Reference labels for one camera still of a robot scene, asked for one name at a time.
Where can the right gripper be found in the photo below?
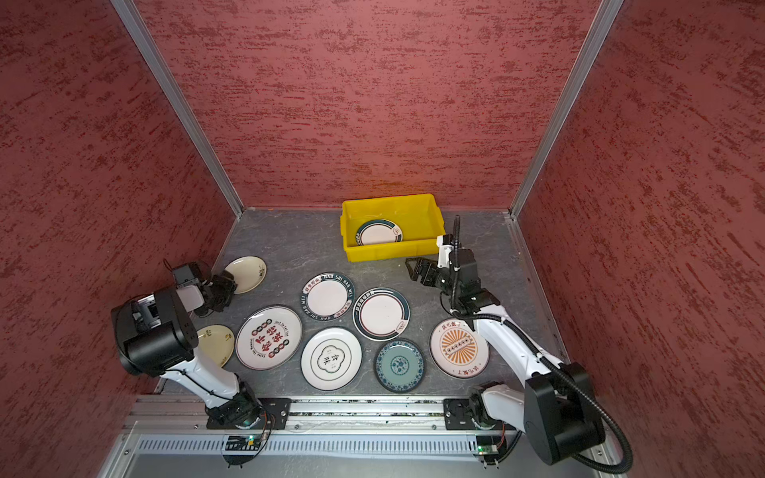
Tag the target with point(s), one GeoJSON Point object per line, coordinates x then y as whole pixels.
{"type": "Point", "coordinates": [414, 274]}

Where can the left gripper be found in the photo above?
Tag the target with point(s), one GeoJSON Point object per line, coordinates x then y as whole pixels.
{"type": "Point", "coordinates": [228, 284]}

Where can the aluminium rail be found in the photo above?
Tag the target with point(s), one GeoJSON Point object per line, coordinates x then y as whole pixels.
{"type": "Point", "coordinates": [185, 413]}

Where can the corner aluminium post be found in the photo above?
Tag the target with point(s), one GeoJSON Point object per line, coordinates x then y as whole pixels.
{"type": "Point", "coordinates": [599, 30]}
{"type": "Point", "coordinates": [139, 32]}

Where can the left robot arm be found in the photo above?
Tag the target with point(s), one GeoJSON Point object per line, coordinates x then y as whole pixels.
{"type": "Point", "coordinates": [155, 336]}

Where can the cream plate calligraphy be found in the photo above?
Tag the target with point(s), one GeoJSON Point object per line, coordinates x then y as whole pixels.
{"type": "Point", "coordinates": [217, 342]}

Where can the white plate orange sunburst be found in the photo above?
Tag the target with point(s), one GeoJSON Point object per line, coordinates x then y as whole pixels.
{"type": "Point", "coordinates": [457, 350]}

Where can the right circuit board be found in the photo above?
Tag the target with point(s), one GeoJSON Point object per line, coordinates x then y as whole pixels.
{"type": "Point", "coordinates": [489, 445]}

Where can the green red ring steam plate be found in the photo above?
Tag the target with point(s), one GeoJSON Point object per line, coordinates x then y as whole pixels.
{"type": "Point", "coordinates": [379, 231]}

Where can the left circuit board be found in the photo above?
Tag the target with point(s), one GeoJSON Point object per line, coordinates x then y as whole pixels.
{"type": "Point", "coordinates": [238, 444]}

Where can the left corner aluminium post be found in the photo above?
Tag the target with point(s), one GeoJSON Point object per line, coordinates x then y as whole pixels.
{"type": "Point", "coordinates": [139, 32]}

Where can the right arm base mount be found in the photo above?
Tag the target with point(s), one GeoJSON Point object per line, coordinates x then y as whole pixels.
{"type": "Point", "coordinates": [467, 414]}

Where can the teal patterned small plate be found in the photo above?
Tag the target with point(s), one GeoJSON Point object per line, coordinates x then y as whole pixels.
{"type": "Point", "coordinates": [399, 366]}

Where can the green rim HAO WEI plate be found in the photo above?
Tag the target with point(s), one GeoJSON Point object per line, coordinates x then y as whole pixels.
{"type": "Point", "coordinates": [327, 296]}

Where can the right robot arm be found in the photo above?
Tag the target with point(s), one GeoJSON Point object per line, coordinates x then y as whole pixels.
{"type": "Point", "coordinates": [555, 409]}

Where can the circuit board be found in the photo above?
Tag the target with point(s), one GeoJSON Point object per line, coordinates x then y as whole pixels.
{"type": "Point", "coordinates": [238, 444]}
{"type": "Point", "coordinates": [489, 445]}

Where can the right corner aluminium post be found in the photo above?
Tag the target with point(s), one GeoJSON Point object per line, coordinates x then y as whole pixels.
{"type": "Point", "coordinates": [599, 30]}

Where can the white plate red characters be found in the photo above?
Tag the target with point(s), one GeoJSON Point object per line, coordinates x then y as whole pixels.
{"type": "Point", "coordinates": [268, 338]}

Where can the white slotted cable duct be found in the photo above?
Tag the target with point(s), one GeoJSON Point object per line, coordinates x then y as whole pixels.
{"type": "Point", "coordinates": [449, 446]}

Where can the yellow plastic bin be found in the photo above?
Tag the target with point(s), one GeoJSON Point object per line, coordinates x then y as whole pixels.
{"type": "Point", "coordinates": [418, 216]}

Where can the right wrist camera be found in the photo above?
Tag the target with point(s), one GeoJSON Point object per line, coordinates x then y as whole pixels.
{"type": "Point", "coordinates": [445, 248]}

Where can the white plate flower outline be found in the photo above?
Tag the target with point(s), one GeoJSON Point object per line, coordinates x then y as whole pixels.
{"type": "Point", "coordinates": [331, 359]}

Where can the cream plate black blotches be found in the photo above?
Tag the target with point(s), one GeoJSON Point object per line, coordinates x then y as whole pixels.
{"type": "Point", "coordinates": [248, 273]}

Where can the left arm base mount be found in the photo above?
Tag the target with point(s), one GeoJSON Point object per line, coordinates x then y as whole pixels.
{"type": "Point", "coordinates": [267, 414]}

